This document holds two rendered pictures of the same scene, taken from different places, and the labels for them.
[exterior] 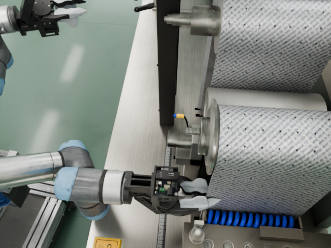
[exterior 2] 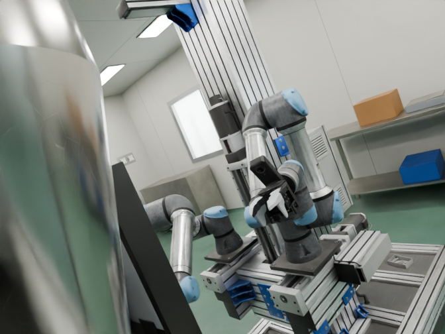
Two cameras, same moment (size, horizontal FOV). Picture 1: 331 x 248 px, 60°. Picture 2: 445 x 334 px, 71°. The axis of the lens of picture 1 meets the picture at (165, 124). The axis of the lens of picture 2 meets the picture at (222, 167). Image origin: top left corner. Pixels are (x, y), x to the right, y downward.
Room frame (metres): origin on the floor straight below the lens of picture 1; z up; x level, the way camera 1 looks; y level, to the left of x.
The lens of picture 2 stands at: (1.17, -0.28, 1.43)
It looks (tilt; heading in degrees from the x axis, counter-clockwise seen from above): 7 degrees down; 129
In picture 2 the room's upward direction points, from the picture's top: 23 degrees counter-clockwise
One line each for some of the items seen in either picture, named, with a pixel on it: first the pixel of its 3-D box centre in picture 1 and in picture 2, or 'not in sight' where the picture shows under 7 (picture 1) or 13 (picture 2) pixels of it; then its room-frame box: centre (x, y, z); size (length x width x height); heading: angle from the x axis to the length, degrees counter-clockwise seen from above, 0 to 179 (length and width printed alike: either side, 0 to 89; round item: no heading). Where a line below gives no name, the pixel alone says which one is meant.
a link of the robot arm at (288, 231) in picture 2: not in sight; (291, 217); (0.54, 0.77, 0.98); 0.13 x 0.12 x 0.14; 13
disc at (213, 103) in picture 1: (210, 136); not in sight; (0.31, -0.09, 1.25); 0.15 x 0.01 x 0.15; 175
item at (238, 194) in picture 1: (260, 197); not in sight; (0.24, -0.21, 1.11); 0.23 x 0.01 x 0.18; 85
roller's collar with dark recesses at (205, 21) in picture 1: (204, 20); not in sight; (0.56, -0.09, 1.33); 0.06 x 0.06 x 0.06; 85
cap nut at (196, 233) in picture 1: (197, 233); not in sight; (0.18, -0.07, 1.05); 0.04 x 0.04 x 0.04
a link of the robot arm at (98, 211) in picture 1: (90, 195); not in sight; (0.28, 0.19, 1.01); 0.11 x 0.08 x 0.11; 28
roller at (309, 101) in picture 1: (259, 115); not in sight; (0.42, -0.22, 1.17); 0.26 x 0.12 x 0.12; 85
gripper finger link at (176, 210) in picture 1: (179, 204); not in sight; (0.23, -0.03, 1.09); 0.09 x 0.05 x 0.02; 84
